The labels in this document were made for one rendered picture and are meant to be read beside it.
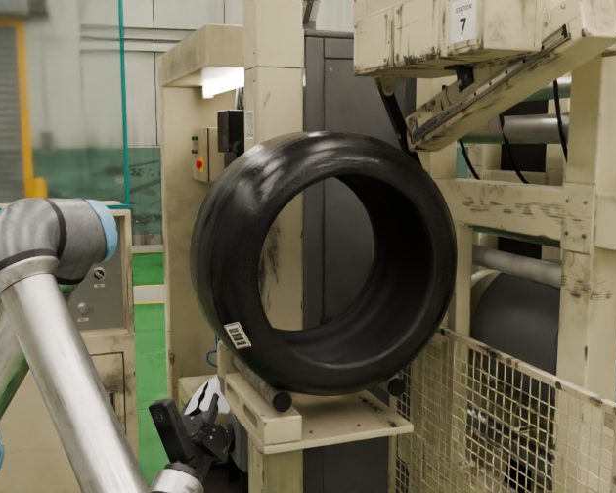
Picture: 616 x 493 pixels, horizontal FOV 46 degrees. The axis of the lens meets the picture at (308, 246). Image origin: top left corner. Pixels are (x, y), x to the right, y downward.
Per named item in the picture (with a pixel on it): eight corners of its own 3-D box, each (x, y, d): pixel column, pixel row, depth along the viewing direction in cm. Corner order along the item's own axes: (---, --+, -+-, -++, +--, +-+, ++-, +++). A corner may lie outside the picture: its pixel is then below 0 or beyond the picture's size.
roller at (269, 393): (249, 349, 193) (248, 367, 193) (233, 350, 191) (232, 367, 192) (293, 391, 160) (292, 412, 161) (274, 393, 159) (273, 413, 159)
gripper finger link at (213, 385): (229, 391, 145) (214, 431, 139) (211, 374, 142) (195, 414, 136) (241, 389, 143) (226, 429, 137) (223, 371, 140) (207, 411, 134)
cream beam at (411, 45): (350, 76, 193) (351, 20, 191) (433, 79, 202) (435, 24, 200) (480, 50, 137) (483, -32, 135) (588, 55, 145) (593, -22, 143)
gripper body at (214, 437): (205, 438, 141) (183, 496, 133) (177, 414, 137) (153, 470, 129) (235, 433, 137) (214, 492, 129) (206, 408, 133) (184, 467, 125)
